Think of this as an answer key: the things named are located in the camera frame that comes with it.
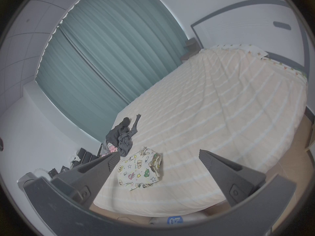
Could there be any dark grey garment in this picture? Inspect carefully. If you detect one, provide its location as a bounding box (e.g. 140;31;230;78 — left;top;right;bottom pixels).
117;114;142;157

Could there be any black padded chair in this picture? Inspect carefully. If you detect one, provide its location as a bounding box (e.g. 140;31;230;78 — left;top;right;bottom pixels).
70;147;102;169

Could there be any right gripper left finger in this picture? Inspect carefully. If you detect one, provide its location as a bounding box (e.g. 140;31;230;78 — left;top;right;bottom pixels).
50;153;121;207

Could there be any grey bedside table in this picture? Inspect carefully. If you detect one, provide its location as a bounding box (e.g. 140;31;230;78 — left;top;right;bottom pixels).
180;37;202;63

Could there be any white heart print pillow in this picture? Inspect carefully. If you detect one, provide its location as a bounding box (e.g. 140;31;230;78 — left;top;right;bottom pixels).
215;44;268;59

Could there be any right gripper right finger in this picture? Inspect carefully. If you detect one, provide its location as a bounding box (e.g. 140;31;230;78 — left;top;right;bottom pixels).
198;149;267;207

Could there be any blue-green curtain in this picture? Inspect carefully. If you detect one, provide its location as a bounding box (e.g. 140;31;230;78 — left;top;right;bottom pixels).
35;31;132;142
59;0;190;103

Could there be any light grey garment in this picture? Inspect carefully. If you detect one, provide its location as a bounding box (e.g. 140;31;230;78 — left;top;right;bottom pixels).
101;140;112;155

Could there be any bed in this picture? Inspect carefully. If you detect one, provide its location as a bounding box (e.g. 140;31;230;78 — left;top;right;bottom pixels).
90;0;311;218

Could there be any white printed pyjama top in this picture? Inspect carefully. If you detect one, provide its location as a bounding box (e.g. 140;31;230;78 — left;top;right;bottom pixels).
116;147;163;192

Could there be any black garment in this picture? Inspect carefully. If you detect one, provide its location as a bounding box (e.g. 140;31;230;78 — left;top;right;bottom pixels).
106;117;131;144

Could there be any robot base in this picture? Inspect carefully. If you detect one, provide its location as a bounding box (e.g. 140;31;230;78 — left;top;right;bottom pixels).
148;212;208;227

